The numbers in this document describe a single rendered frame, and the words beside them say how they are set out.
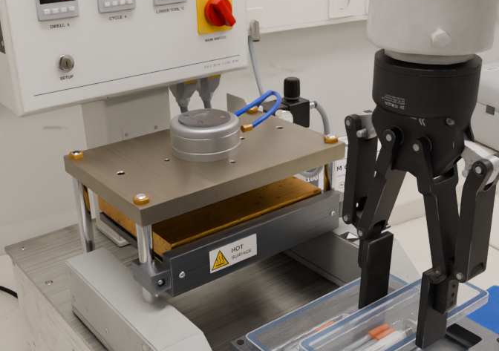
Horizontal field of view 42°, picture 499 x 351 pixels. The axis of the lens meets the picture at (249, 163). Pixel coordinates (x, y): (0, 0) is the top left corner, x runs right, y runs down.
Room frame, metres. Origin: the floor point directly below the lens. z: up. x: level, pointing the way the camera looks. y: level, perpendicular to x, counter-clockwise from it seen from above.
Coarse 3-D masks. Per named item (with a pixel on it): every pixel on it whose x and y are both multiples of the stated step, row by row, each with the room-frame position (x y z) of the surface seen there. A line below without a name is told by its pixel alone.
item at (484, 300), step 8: (416, 280) 0.52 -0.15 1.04; (400, 288) 0.51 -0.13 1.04; (480, 288) 0.51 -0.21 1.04; (488, 296) 0.50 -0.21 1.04; (472, 304) 0.48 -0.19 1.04; (480, 304) 0.49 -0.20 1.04; (464, 312) 0.47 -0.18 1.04; (448, 320) 0.46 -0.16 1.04; (456, 320) 0.47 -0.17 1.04; (408, 344) 0.43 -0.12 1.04
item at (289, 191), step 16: (256, 192) 0.69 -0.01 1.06; (272, 192) 0.69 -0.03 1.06; (288, 192) 0.69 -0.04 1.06; (304, 192) 0.68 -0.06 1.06; (320, 192) 0.69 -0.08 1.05; (112, 208) 0.67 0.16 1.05; (208, 208) 0.65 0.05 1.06; (224, 208) 0.65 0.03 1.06; (240, 208) 0.65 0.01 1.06; (256, 208) 0.65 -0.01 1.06; (272, 208) 0.65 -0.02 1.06; (112, 224) 0.68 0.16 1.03; (128, 224) 0.64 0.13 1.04; (160, 224) 0.61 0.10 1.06; (176, 224) 0.61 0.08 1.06; (192, 224) 0.61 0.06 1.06; (208, 224) 0.61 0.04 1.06; (224, 224) 0.61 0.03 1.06; (128, 240) 0.65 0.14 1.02; (160, 240) 0.59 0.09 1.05; (176, 240) 0.58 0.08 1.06; (192, 240) 0.59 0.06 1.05; (160, 256) 0.60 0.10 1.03
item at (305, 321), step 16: (352, 288) 0.57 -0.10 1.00; (320, 304) 0.54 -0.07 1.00; (336, 304) 0.54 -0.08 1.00; (352, 304) 0.54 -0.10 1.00; (288, 320) 0.52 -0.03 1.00; (304, 320) 0.52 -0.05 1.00; (320, 320) 0.52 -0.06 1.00; (336, 320) 0.52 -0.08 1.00; (256, 336) 0.49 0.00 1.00; (272, 336) 0.49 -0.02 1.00; (288, 336) 0.49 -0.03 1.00; (304, 336) 0.49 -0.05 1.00
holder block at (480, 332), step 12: (288, 312) 0.54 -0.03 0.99; (264, 324) 0.52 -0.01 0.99; (456, 324) 0.52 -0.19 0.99; (468, 324) 0.52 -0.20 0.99; (444, 336) 0.52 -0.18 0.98; (456, 336) 0.52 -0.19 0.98; (468, 336) 0.51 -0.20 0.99; (480, 336) 0.50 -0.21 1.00; (492, 336) 0.50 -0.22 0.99; (240, 348) 0.49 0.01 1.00; (432, 348) 0.50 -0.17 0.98; (444, 348) 0.50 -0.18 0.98; (456, 348) 0.50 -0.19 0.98; (468, 348) 0.50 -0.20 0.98; (480, 348) 0.48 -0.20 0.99; (492, 348) 0.48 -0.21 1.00
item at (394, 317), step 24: (408, 288) 0.51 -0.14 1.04; (360, 312) 0.47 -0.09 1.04; (384, 312) 0.47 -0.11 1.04; (408, 312) 0.47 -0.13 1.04; (456, 312) 0.47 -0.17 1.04; (312, 336) 0.44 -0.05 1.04; (336, 336) 0.44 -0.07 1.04; (360, 336) 0.44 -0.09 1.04; (384, 336) 0.44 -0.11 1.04; (408, 336) 0.44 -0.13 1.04
